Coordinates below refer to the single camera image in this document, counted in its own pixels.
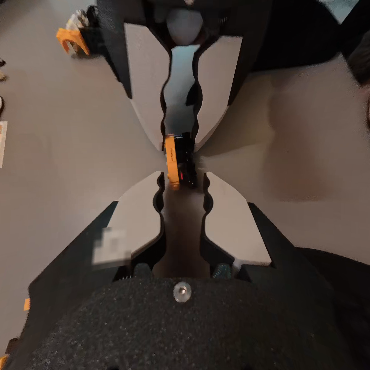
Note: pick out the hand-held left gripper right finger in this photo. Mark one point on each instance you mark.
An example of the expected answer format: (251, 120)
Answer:
(231, 225)

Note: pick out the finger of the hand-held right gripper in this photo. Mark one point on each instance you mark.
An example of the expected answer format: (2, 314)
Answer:
(216, 86)
(144, 86)

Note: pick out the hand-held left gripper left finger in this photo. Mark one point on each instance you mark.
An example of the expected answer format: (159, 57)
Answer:
(138, 214)

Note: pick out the orange grey lego assembly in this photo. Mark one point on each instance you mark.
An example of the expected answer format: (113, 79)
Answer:
(170, 156)

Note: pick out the person's right forearm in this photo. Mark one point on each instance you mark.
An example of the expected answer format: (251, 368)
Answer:
(289, 34)

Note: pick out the black orange lego chassis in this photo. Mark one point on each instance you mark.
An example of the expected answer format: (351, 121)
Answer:
(69, 37)

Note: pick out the orange lego plate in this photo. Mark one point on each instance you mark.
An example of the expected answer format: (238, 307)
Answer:
(26, 304)

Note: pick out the black oval pad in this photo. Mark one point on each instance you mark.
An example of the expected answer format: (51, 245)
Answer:
(341, 289)

